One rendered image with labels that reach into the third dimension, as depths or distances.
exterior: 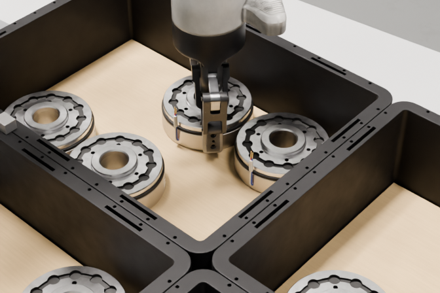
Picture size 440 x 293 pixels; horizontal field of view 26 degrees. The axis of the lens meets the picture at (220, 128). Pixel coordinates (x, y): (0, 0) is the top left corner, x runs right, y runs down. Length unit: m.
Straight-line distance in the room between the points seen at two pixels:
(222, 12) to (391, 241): 0.28
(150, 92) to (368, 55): 0.41
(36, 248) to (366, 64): 0.64
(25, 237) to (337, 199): 0.31
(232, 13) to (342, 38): 0.55
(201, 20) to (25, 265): 0.29
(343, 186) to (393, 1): 1.97
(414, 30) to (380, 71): 1.36
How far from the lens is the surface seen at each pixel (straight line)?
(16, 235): 0.99
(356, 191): 0.96
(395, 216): 1.00
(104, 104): 1.13
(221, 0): 0.92
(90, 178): 0.89
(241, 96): 1.08
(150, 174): 0.98
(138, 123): 1.09
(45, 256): 0.96
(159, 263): 0.83
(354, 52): 1.44
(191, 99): 1.07
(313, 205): 0.90
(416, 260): 0.96
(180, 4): 0.93
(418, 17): 2.82
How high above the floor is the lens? 1.53
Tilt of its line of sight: 40 degrees down
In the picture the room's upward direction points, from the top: straight up
